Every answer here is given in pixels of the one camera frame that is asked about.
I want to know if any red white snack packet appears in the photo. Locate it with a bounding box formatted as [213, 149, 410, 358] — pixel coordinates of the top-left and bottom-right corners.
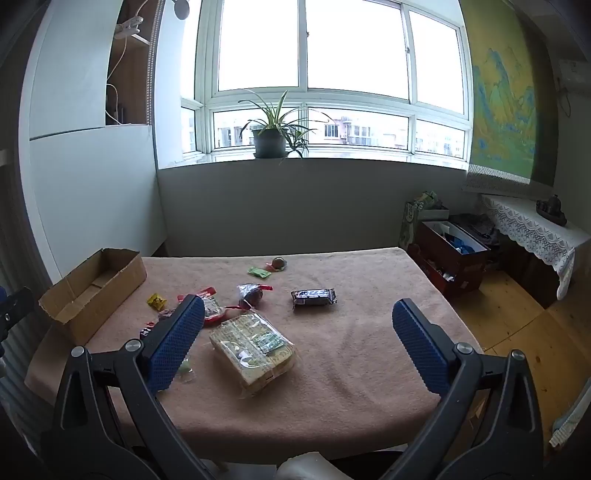
[178, 286, 227, 319]

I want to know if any dark blue chocolate bar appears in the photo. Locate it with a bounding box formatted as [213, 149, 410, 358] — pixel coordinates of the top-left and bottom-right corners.
[291, 288, 338, 310]

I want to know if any red wooden box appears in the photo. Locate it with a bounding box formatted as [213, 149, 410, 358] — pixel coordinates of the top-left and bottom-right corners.
[406, 220, 491, 298]

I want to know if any dark grey bag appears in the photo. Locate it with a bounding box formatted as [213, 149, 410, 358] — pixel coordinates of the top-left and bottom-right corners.
[450, 213, 502, 251]

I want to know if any white clip lamp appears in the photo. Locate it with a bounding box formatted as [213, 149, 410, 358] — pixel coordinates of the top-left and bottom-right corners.
[113, 0, 191, 38]

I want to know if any potted spider plant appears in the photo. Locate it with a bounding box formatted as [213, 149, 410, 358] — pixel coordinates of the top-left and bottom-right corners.
[239, 89, 324, 160]

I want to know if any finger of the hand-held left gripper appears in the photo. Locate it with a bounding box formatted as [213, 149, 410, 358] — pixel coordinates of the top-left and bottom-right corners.
[0, 287, 36, 344]

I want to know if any yellow green cracker pack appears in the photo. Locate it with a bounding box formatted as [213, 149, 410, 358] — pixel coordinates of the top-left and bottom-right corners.
[209, 310, 297, 400]

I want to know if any white lace tablecloth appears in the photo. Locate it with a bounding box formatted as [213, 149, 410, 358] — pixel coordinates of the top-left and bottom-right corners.
[480, 194, 580, 301]

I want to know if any white cabinet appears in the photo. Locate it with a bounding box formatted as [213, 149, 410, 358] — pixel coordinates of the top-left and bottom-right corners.
[18, 0, 168, 282]

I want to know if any green gift bag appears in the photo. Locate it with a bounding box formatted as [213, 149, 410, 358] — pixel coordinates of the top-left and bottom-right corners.
[399, 190, 451, 252]

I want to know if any clear red-top date packet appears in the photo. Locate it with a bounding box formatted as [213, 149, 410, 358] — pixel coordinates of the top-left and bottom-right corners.
[237, 283, 273, 310]

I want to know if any white framed window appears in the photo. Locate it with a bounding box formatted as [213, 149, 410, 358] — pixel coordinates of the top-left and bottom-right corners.
[181, 0, 472, 161]

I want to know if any white ribbed panel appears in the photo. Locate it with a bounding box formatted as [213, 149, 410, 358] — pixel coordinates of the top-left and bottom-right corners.
[0, 318, 44, 446]

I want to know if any brown cardboard box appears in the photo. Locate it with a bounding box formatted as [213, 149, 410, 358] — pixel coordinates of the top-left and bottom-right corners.
[38, 248, 147, 346]

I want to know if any pink blanket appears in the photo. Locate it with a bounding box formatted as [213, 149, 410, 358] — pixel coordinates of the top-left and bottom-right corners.
[24, 247, 485, 462]

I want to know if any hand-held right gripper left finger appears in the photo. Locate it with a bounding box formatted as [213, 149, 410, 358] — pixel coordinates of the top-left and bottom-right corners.
[41, 294, 218, 480]

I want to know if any white wall unit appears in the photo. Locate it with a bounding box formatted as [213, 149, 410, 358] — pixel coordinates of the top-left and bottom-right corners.
[556, 60, 588, 89]

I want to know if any white cable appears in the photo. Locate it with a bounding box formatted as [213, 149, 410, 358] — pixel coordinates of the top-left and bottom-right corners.
[105, 36, 129, 125]

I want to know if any wooden shelf niche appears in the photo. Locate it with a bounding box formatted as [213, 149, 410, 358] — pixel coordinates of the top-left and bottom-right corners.
[105, 0, 155, 126]

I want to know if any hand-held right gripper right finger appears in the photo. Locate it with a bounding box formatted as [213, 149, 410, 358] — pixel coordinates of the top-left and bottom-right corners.
[379, 298, 546, 480]

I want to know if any landscape wall scroll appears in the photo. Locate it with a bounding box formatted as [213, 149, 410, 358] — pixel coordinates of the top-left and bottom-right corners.
[462, 0, 539, 191]

